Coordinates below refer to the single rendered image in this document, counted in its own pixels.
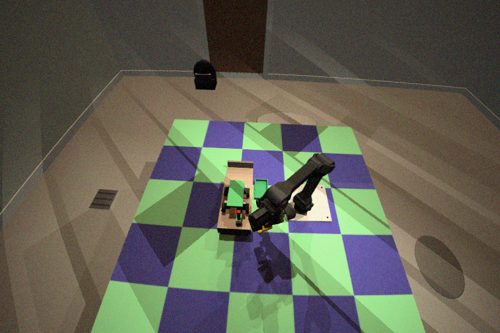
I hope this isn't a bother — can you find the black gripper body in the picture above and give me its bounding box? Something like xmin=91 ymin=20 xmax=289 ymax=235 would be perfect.
xmin=248 ymin=203 xmax=296 ymax=232

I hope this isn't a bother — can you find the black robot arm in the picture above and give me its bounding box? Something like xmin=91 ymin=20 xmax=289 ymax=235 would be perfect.
xmin=248 ymin=153 xmax=336 ymax=230

